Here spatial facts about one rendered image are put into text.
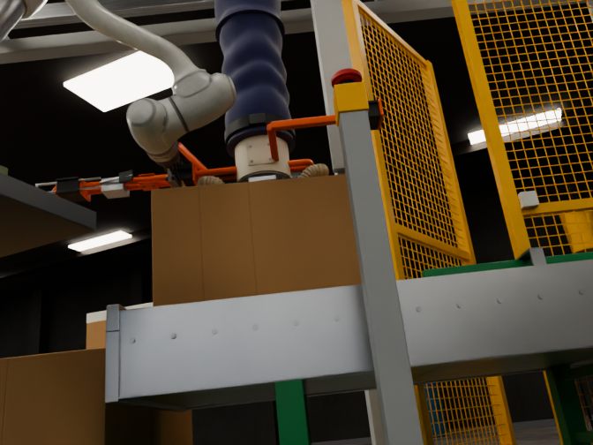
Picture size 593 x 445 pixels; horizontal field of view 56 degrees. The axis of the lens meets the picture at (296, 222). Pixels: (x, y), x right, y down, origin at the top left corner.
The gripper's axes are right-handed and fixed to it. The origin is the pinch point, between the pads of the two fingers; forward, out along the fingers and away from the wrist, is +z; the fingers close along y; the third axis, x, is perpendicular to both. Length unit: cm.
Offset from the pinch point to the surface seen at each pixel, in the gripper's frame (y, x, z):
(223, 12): -56, 18, -6
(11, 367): 55, -38, -22
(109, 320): 50, -9, -37
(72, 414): 68, -23, -22
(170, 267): 34.8, 1.4, -22.2
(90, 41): -203, -99, 180
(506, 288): 53, 79, -37
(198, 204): 18.1, 9.3, -21.4
